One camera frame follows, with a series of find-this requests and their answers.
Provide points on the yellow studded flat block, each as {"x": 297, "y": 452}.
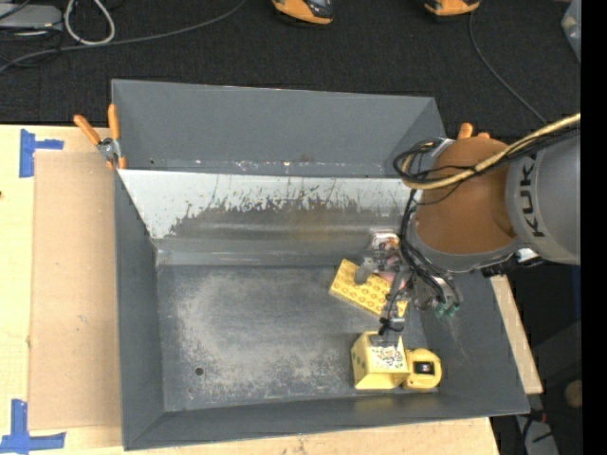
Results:
{"x": 353, "y": 292}

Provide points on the grey metal bin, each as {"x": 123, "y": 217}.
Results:
{"x": 265, "y": 330}

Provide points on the yellow box with flower print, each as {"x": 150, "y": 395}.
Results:
{"x": 377, "y": 370}

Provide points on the brown cardboard board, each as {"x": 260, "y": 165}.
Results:
{"x": 71, "y": 292}

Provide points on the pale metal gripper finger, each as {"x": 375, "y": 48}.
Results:
{"x": 386, "y": 337}
{"x": 366, "y": 271}

